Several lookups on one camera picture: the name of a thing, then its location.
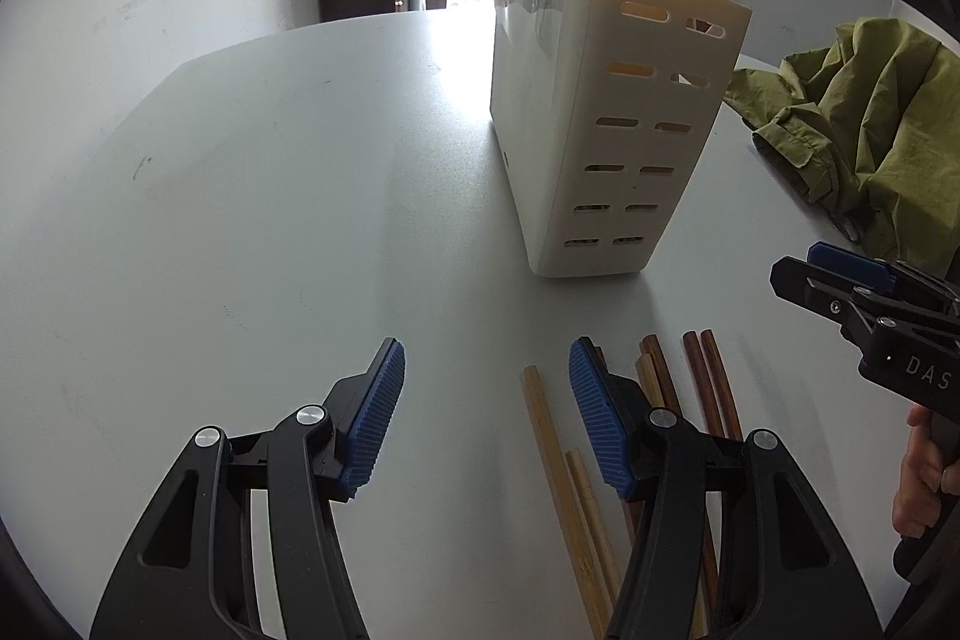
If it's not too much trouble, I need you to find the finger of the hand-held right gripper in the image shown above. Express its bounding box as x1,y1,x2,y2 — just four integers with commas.
770,257,880,342
808,241,960,313

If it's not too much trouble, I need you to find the olive green jacket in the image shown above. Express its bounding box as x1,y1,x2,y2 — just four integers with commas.
723,16,960,271

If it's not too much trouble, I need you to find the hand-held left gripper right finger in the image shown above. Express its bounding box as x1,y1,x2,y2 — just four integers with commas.
568,337,878,640

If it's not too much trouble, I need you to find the brown wooden chopstick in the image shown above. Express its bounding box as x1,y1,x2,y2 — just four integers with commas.
640,335,683,417
681,331,727,441
700,329,745,443

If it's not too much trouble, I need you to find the white perforated plastic utensil holder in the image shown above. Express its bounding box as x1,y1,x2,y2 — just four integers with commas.
490,0,753,278

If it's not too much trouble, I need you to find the person's right hand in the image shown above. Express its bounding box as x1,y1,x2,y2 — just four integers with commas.
892,405,944,540

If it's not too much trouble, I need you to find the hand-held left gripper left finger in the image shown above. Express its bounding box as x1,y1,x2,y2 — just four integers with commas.
90,338,407,640

